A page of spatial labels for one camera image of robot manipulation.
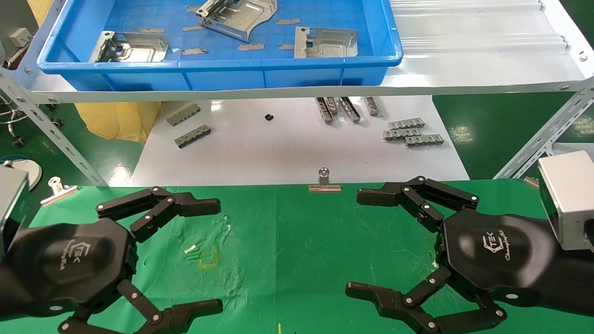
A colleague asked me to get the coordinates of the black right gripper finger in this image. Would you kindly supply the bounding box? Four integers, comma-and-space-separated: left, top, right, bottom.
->
345, 265, 507, 334
356, 176, 480, 232

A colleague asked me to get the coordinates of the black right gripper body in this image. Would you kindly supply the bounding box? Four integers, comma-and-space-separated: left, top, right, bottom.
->
439, 208, 560, 307

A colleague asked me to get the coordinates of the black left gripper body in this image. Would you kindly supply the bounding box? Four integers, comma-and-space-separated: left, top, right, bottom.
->
16, 217, 138, 317

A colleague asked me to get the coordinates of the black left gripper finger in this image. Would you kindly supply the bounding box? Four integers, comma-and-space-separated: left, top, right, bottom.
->
96, 186, 221, 243
58, 278, 224, 334

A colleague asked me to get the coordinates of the bent sheet metal bracket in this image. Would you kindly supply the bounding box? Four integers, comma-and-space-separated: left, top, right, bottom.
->
195, 0, 278, 42
294, 26, 359, 59
88, 31, 170, 63

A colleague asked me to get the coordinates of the silver bulldog clip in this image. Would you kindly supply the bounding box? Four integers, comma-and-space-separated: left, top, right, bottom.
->
40, 176, 78, 206
308, 167, 342, 193

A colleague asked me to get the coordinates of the yellow mesh sack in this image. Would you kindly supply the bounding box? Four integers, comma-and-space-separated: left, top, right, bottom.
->
26, 0, 162, 143

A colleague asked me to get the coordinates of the green cloth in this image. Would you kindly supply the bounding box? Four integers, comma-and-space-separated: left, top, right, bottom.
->
0, 179, 594, 334

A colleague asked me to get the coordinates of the perforated white angle brace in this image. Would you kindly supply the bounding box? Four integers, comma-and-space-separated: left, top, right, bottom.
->
0, 70, 108, 187
493, 79, 594, 180

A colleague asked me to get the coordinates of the blue plastic tray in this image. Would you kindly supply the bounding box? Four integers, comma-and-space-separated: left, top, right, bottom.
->
37, 0, 403, 91

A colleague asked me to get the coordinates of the chair base with casters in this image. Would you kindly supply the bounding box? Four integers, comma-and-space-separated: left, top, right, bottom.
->
0, 95, 63, 148

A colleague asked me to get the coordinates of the white corrugated shelf board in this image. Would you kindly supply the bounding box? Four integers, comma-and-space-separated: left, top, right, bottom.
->
14, 0, 594, 103

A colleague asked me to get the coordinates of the small grey box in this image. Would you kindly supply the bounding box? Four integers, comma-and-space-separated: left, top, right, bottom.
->
9, 28, 33, 48

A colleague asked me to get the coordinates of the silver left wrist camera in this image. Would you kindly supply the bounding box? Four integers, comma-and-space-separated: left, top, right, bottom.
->
0, 167, 30, 260

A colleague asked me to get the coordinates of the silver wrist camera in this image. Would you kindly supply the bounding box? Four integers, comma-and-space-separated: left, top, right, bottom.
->
0, 167, 30, 260
537, 150, 594, 252

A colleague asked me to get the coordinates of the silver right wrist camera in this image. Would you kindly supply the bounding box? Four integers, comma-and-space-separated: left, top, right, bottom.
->
537, 150, 594, 252

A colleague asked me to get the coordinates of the white round base plate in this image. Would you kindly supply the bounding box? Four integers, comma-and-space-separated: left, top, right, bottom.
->
0, 159, 42, 191

